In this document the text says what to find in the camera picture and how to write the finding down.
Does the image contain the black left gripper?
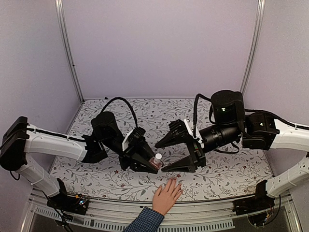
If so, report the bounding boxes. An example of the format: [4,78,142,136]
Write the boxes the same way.
[102,134,164,174]

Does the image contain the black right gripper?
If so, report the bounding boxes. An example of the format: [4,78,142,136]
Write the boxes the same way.
[154,123,241,174]

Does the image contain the pink nail polish bottle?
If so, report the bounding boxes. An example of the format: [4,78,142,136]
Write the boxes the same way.
[149,157,163,170]

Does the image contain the white nail polish brush cap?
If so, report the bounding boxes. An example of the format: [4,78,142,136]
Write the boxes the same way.
[154,153,162,163]

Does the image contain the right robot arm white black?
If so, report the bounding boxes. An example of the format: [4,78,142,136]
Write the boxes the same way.
[155,90,309,173]

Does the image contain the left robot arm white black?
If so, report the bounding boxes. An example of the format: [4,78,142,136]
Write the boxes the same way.
[0,111,162,210]

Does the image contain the blue checked sleeve forearm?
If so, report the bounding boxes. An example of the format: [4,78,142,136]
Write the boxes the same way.
[123,207,165,232]

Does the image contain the person's bare hand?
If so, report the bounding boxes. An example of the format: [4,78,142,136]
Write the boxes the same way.
[152,177,183,216]

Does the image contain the floral patterned table mat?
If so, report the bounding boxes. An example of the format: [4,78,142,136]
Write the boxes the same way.
[50,99,272,202]

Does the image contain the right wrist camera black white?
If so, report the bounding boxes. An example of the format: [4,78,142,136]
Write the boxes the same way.
[169,119,202,145]

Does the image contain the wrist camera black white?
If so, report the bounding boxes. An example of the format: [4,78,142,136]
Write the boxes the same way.
[122,127,146,151]
[169,119,202,145]

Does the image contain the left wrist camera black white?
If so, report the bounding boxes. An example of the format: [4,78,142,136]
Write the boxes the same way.
[122,127,146,151]

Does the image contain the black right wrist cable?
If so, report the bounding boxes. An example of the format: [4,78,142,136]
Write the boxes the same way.
[192,93,213,141]

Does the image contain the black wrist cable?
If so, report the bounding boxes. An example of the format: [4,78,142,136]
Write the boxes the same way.
[101,97,140,129]
[192,93,213,141]

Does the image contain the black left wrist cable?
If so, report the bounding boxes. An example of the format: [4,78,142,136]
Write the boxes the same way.
[101,97,140,129]

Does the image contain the front aluminium rail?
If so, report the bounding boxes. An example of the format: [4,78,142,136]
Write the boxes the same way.
[22,190,304,232]

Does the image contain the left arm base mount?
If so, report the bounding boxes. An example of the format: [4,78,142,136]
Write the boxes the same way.
[47,178,89,215]

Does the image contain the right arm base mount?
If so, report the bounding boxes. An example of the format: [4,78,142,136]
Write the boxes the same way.
[232,180,275,227]

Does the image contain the right aluminium frame post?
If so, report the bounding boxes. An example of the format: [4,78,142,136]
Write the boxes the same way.
[240,0,266,95]

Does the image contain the aluminium frame post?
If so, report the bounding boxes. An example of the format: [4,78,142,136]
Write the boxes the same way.
[55,0,84,103]
[240,0,266,95]

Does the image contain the left aluminium frame post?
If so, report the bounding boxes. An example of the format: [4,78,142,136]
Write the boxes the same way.
[55,0,84,103]

